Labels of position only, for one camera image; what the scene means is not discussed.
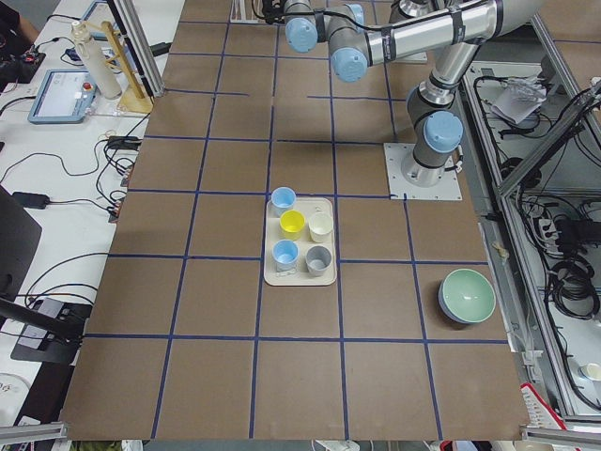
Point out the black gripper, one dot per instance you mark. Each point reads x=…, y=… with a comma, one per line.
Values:
x=269, y=6

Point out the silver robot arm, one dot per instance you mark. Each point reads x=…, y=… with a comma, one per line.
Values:
x=454, y=30
x=415, y=8

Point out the yellow plastic cup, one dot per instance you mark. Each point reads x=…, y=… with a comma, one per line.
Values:
x=292, y=223

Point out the cream plastic cup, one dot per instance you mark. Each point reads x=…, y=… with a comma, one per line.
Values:
x=320, y=226

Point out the light blue plastic cup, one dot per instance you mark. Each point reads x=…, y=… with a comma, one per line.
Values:
x=285, y=254

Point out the grey plastic cup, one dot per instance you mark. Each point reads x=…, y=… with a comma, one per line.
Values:
x=318, y=259

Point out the white paper cup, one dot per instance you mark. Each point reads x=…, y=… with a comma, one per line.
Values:
x=591, y=371

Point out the wooden stand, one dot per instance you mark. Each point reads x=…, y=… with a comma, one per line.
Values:
x=133, y=98

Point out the white water bottle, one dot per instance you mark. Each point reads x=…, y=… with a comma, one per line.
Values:
x=94, y=60

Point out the teach pendant tablet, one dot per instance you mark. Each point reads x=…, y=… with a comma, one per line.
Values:
x=63, y=98

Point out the cream plastic tray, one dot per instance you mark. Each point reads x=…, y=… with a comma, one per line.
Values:
x=300, y=275

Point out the black monitor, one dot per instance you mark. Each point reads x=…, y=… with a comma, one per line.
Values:
x=20, y=236

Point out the green and blue bowls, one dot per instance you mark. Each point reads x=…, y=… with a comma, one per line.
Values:
x=467, y=297

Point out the white wire dish rack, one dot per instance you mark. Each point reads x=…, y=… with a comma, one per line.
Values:
x=244, y=11

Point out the aluminium frame post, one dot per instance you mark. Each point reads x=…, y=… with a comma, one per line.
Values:
x=130, y=26

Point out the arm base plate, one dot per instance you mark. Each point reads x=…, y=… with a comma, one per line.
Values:
x=409, y=181

